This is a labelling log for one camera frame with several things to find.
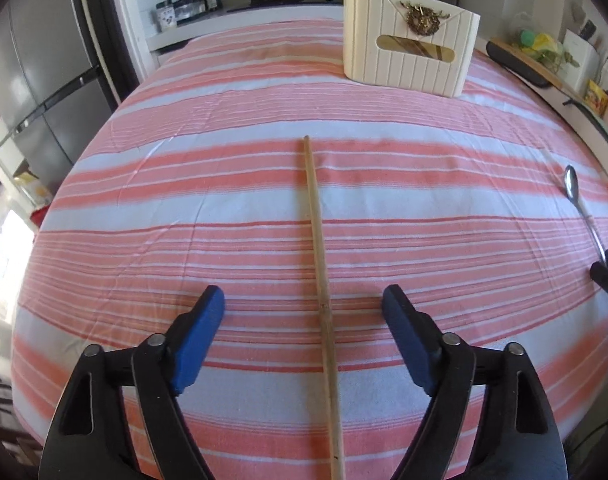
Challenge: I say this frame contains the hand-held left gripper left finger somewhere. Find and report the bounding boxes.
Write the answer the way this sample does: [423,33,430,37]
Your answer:
[38,285,226,480]

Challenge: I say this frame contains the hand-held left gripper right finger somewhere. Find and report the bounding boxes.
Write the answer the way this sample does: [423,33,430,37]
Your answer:
[381,284,570,480]

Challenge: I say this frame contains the large metal spoon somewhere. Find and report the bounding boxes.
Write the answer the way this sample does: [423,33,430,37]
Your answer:
[564,165,608,266]

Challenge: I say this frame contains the wooden chopstick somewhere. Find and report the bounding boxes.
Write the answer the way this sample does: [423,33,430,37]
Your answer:
[303,135,345,480]

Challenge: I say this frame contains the white ribbed utensil holder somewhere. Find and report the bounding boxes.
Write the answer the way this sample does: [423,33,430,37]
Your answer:
[343,0,482,98]

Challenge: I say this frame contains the pink striped tablecloth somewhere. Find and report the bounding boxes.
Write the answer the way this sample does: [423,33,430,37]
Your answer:
[11,20,608,480]

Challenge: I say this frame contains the yellow snack packet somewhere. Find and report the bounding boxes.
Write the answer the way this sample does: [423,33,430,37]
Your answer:
[584,80,608,114]

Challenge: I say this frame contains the wooden cutting board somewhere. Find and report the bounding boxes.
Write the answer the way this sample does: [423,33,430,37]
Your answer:
[491,37,585,104]

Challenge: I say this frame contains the white countertop appliance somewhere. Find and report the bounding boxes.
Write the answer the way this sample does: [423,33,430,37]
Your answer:
[561,20,603,94]

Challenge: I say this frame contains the green and yellow bags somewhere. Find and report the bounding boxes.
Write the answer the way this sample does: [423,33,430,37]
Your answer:
[509,12,580,68]

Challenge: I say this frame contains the yellow carton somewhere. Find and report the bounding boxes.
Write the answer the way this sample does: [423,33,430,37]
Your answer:
[12,170,53,207]

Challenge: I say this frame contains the dark lid spice jar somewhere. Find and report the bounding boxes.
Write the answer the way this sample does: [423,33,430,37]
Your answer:
[156,0,177,31]

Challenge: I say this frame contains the clear spice jar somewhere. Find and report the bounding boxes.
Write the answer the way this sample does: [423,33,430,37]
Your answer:
[175,1,207,24]

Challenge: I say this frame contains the grey refrigerator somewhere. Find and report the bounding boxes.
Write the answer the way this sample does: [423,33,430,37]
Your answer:
[0,0,119,181]

